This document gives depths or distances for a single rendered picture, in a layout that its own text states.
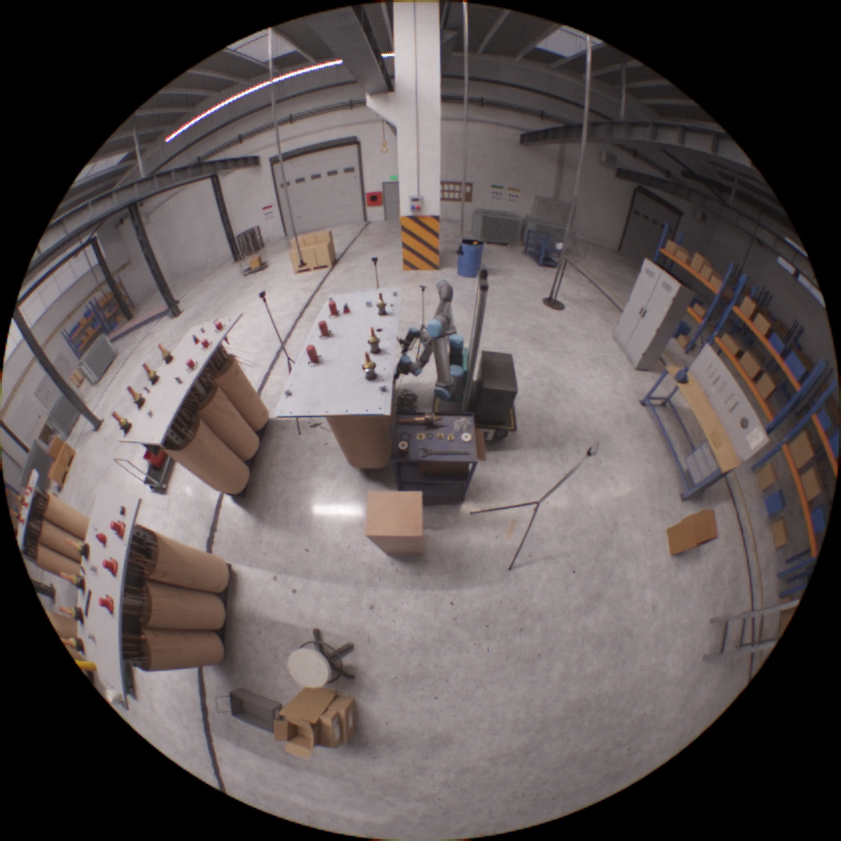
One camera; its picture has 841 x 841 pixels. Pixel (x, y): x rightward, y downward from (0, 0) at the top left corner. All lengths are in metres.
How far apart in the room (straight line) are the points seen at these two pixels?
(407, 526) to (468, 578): 1.10
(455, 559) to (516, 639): 1.02
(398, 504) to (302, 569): 1.45
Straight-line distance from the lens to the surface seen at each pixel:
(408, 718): 2.92
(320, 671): 2.36
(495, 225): 10.15
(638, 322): 5.66
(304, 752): 2.57
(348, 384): 1.74
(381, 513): 1.72
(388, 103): 7.06
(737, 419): 4.73
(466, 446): 1.98
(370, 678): 2.77
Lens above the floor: 2.56
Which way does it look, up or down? 54 degrees down
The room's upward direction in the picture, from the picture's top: 1 degrees counter-clockwise
